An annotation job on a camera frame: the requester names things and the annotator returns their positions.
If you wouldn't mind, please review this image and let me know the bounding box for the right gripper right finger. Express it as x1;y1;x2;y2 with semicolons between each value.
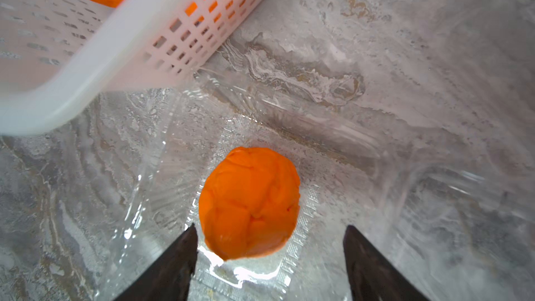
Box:
343;225;428;301

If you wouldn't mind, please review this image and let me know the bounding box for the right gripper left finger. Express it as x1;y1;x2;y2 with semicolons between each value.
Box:
116;224;199;301

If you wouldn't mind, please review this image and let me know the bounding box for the clear clamshell container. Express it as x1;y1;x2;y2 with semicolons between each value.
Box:
96;70;534;300

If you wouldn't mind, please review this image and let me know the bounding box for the container orange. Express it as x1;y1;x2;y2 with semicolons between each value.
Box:
199;147;300;261

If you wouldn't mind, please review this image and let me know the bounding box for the white plastic basket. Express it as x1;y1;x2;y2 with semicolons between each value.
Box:
1;0;262;136

